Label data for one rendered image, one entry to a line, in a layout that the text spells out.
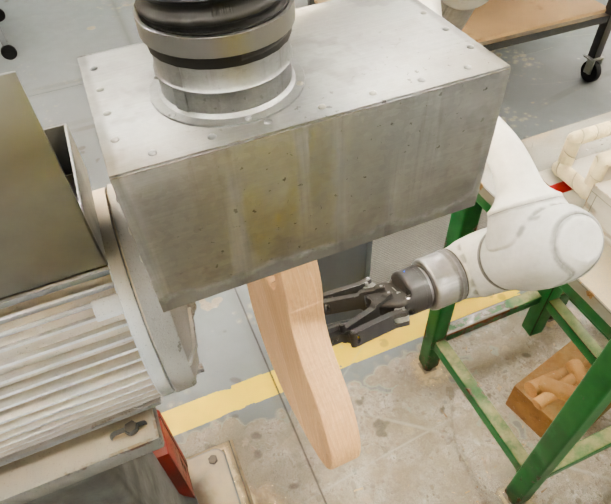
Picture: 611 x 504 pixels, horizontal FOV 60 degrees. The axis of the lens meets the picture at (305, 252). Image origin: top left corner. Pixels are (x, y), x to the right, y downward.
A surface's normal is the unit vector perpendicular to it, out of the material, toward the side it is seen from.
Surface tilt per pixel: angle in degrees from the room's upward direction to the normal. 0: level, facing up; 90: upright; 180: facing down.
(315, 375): 39
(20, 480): 0
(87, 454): 0
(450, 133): 90
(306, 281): 73
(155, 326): 59
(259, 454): 0
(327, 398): 46
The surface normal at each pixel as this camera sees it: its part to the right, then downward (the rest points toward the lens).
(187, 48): -0.21, 0.73
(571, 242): 0.29, 0.00
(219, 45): 0.14, 0.73
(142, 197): 0.39, 0.67
